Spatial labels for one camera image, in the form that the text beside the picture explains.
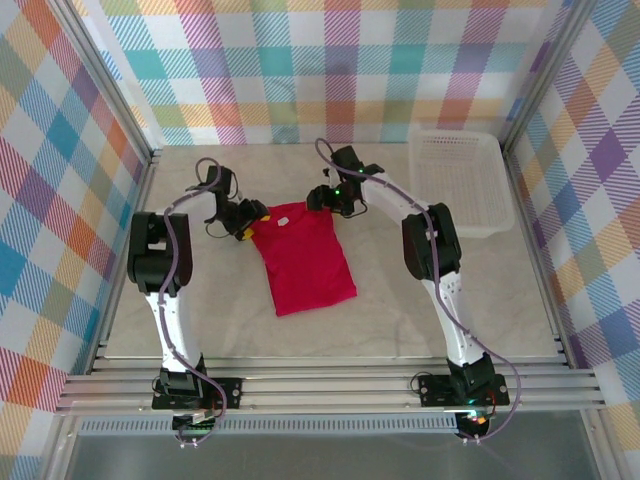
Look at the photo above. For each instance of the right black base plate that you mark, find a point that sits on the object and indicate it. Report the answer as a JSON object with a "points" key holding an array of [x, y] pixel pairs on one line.
{"points": [[435, 390]]}

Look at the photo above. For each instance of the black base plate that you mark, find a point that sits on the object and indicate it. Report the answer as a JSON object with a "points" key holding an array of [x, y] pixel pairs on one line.
{"points": [[230, 386], [435, 390]]}

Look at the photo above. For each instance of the white plastic slotted basket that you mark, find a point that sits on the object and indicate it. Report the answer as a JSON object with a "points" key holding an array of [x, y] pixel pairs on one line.
{"points": [[465, 180]]}

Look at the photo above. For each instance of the right aluminium side rail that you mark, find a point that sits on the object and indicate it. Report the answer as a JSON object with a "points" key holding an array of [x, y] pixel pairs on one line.
{"points": [[552, 310]]}

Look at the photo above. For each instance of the left green controller board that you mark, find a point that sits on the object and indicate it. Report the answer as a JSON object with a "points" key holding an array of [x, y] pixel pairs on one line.
{"points": [[200, 422]]}

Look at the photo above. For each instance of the grey metal sheet panel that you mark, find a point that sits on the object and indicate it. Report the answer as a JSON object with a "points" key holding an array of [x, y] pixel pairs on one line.
{"points": [[325, 457]]}

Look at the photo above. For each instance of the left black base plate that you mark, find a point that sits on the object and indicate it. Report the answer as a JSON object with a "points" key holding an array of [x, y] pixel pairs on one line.
{"points": [[230, 386]]}

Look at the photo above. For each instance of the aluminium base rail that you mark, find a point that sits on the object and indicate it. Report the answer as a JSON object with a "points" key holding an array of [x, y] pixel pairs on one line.
{"points": [[325, 390]]}

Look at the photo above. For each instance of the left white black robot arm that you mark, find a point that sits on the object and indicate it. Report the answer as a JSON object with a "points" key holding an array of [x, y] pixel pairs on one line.
{"points": [[172, 325]]}

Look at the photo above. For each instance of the right orange controller board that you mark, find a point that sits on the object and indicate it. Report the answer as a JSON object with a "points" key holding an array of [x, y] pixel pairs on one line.
{"points": [[477, 421]]}

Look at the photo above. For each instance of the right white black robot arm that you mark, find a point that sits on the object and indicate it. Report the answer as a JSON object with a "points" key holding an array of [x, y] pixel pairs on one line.
{"points": [[450, 310]]}

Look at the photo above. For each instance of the aluminium frame post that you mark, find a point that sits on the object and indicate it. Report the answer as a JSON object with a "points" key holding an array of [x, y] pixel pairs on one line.
{"points": [[542, 75], [107, 82]]}

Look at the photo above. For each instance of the left aluminium frame post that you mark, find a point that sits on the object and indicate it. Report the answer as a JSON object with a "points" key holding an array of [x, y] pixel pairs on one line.
{"points": [[107, 82]]}

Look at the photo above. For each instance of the right aluminium frame post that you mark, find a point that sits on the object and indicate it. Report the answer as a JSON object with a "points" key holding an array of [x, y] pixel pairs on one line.
{"points": [[542, 75]]}

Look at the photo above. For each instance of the red t-shirt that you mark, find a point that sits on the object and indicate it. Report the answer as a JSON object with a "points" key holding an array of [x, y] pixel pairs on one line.
{"points": [[305, 265]]}

